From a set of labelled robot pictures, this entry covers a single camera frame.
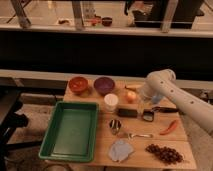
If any yellow red apple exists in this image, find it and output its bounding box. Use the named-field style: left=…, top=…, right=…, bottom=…
left=126, top=91, right=137, bottom=103

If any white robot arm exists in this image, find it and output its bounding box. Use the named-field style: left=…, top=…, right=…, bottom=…
left=139, top=69, right=213, bottom=135

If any blue plastic bottle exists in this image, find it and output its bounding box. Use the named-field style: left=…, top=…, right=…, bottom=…
left=151, top=93, right=163, bottom=104

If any yellow banana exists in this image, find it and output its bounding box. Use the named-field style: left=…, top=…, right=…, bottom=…
left=125, top=84, right=142, bottom=92

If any black rectangular block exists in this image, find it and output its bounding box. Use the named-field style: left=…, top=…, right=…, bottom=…
left=117, top=108, right=138, bottom=118

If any white paper cup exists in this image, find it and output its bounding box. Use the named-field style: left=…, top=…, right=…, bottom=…
left=104, top=94, right=119, bottom=112

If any wooden table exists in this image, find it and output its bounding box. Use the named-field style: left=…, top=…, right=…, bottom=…
left=63, top=80, right=197, bottom=171

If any metal cup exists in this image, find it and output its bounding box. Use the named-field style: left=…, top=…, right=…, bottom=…
left=109, top=119, right=121, bottom=135

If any metal spoon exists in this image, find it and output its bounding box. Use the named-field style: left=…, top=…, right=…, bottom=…
left=124, top=133, right=153, bottom=139

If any red chili pepper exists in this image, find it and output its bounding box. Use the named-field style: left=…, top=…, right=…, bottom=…
left=160, top=120, right=179, bottom=135

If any purple bowl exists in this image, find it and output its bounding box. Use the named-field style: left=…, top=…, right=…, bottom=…
left=93, top=77, right=115, bottom=95

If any light blue cloth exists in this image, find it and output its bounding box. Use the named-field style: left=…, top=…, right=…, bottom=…
left=108, top=139, right=134, bottom=162

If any bunch of dark grapes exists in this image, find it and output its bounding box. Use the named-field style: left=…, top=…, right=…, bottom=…
left=146, top=144, right=183, bottom=164

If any orange bowl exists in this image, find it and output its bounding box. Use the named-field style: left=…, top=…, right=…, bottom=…
left=68, top=76, right=88, bottom=94

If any green plastic tray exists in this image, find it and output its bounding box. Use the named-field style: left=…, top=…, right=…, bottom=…
left=39, top=101, right=99, bottom=163

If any dark bowl in background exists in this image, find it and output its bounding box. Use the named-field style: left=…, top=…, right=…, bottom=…
left=102, top=17, right=113, bottom=27

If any black handled tool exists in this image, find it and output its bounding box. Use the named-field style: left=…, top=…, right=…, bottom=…
left=152, top=106, right=179, bottom=113

